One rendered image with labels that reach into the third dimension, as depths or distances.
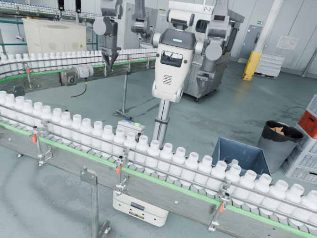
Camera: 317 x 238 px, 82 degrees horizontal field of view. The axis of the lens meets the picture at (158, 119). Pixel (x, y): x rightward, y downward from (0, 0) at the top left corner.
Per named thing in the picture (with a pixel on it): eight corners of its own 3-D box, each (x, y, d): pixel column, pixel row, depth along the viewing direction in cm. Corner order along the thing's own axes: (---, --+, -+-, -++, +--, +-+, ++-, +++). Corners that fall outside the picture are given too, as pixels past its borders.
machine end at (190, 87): (183, 78, 618) (198, 10, 522) (220, 90, 560) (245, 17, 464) (155, 86, 497) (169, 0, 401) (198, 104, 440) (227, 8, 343)
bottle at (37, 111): (42, 134, 99) (37, 107, 91) (33, 131, 101) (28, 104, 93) (51, 129, 104) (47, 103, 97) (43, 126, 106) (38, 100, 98)
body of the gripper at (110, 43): (97, 50, 82) (97, 32, 78) (109, 48, 91) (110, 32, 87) (110, 53, 81) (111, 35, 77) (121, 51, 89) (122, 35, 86)
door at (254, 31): (236, 62, 1128) (249, 24, 1027) (236, 62, 1136) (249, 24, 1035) (253, 65, 1109) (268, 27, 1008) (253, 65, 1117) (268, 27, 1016)
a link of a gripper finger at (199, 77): (209, 93, 82) (215, 72, 77) (207, 97, 76) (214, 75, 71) (194, 89, 83) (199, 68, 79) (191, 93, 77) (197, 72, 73)
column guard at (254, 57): (241, 79, 744) (252, 51, 691) (240, 77, 778) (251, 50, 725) (251, 81, 737) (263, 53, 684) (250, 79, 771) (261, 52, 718)
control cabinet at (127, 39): (128, 59, 726) (132, 3, 633) (137, 63, 703) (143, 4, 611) (112, 61, 664) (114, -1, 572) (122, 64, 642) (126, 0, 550)
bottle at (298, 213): (300, 217, 79) (323, 191, 71) (304, 229, 74) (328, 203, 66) (285, 210, 81) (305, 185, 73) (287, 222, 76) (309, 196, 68)
